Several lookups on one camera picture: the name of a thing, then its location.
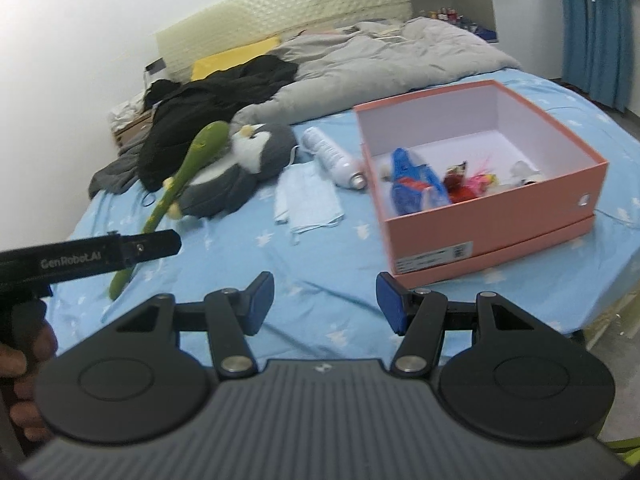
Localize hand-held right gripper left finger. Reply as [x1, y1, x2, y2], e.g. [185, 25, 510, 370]
[116, 271, 276, 376]

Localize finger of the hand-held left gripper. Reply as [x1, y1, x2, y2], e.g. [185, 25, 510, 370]
[121, 229, 182, 267]

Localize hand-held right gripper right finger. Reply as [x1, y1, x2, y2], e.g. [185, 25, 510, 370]
[375, 271, 538, 378]

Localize pink cardboard box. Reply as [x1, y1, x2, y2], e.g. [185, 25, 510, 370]
[352, 79, 610, 277]

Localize blue plastic tissue pack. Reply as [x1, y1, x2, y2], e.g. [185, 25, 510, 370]
[390, 147, 451, 217]

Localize red foil packet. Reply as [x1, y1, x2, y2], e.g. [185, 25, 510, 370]
[442, 172, 476, 203]

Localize panda plush toy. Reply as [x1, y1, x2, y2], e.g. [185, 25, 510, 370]
[510, 160, 546, 186]

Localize person's left hand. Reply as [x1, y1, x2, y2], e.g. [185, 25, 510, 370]
[0, 324, 58, 444]

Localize blue star print bedsheet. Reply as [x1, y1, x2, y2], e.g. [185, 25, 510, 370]
[42, 67, 640, 361]

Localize dark grey blanket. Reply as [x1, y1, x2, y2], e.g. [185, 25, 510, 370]
[88, 137, 151, 200]

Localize green plush stick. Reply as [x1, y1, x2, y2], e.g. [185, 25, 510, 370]
[109, 121, 232, 301]

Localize blue face mask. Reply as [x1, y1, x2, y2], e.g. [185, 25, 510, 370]
[272, 167, 306, 225]

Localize brown cardboard box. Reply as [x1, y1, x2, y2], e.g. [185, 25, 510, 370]
[112, 110, 156, 148]

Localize white face mask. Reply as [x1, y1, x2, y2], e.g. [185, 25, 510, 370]
[287, 162, 346, 236]

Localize white crumpled clothes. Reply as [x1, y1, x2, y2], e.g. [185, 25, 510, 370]
[109, 97, 148, 128]

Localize grey penguin plush toy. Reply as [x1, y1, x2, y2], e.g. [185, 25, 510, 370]
[170, 122, 298, 220]

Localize black bag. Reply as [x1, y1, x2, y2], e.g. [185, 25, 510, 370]
[142, 79, 183, 111]

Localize white plastic bottle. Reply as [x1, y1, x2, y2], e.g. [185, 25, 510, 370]
[302, 127, 367, 191]

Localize black clothing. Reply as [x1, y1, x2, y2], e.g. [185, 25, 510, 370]
[137, 55, 300, 191]

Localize yellow pillow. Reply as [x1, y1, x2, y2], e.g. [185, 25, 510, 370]
[191, 36, 281, 82]

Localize light grey duvet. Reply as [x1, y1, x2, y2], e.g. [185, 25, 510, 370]
[230, 16, 523, 128]

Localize beige quilted headboard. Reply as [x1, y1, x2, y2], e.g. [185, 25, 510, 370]
[155, 0, 413, 83]

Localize row of small bottles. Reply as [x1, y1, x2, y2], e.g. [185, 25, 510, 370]
[419, 6, 481, 33]

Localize blue curtain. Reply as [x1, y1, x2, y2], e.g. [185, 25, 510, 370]
[557, 0, 632, 113]

